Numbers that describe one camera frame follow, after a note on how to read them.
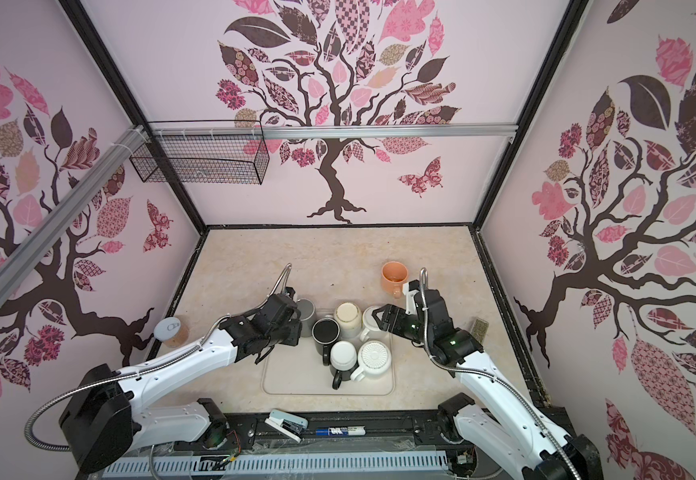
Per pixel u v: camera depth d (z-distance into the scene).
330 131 0.92
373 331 0.85
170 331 0.86
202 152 0.95
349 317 0.85
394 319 0.68
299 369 0.83
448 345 0.56
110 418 0.39
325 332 0.81
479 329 0.88
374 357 0.78
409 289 0.74
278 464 0.70
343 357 0.78
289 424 0.74
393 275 1.00
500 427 0.56
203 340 0.53
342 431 0.73
